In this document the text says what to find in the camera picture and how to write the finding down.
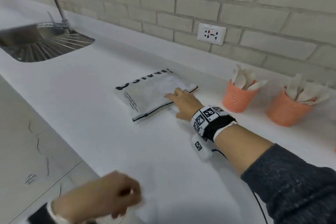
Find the person's right hand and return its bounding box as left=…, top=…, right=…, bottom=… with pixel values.
left=164, top=87, right=205, bottom=121

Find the person's left hand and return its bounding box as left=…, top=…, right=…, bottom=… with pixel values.
left=51, top=170, right=144, bottom=224

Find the grey zip pouch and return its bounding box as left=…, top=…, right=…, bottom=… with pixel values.
left=115, top=68, right=199, bottom=122

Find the orange mesh spoon cup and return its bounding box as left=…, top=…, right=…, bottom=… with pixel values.
left=222, top=79, right=259, bottom=113

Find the bunch of white plastic spoons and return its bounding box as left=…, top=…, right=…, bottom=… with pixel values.
left=231, top=64, right=268, bottom=91

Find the orange mesh fork cup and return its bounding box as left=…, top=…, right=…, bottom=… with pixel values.
left=267, top=87, right=314, bottom=127

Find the person's right forearm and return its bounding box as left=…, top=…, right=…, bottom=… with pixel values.
left=214, top=124, right=336, bottom=224

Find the black right wristband with markers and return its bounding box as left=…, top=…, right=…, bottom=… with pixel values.
left=191, top=105, right=238, bottom=143

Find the black wristband with markers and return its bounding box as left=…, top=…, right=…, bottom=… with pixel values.
left=26, top=200, right=71, bottom=224
left=191, top=105, right=238, bottom=143

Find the black left wristband with markers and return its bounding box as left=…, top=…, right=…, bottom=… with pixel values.
left=26, top=200, right=71, bottom=224

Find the metal floor drain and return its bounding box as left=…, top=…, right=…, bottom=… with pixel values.
left=25, top=173, right=37, bottom=186

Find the steel sink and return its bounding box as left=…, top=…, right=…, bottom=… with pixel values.
left=0, top=23, right=95, bottom=63

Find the chrome faucet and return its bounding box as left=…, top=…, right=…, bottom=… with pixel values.
left=0, top=0, right=77, bottom=34

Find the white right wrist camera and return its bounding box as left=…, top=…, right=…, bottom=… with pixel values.
left=191, top=134, right=213, bottom=160

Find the white wall socket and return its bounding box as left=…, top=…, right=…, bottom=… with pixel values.
left=197, top=23, right=227, bottom=46

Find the black right camera cable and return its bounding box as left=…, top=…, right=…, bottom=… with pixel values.
left=211, top=149, right=268, bottom=224

